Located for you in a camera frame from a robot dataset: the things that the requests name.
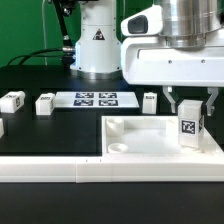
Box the black cables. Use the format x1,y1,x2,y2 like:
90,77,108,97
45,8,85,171
7,47,75,66

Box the black camera stand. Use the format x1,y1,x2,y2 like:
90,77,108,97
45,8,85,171
48,0,78,67

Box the white square tabletop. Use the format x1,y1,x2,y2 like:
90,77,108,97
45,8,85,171
102,116,216,155

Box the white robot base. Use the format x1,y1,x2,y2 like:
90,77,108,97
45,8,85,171
70,0,122,80

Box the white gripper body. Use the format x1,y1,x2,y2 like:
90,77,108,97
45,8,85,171
121,37,224,87

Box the white marker sheet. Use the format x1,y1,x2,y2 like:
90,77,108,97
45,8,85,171
55,92,139,108

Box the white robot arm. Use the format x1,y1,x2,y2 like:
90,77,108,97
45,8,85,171
121,0,224,115

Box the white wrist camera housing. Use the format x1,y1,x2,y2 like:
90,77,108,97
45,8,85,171
121,5,163,37

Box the white U-shaped obstacle fence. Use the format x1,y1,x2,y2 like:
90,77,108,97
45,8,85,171
0,118,224,184

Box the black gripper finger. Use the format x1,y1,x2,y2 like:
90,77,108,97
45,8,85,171
163,86,176,113
206,87,219,116

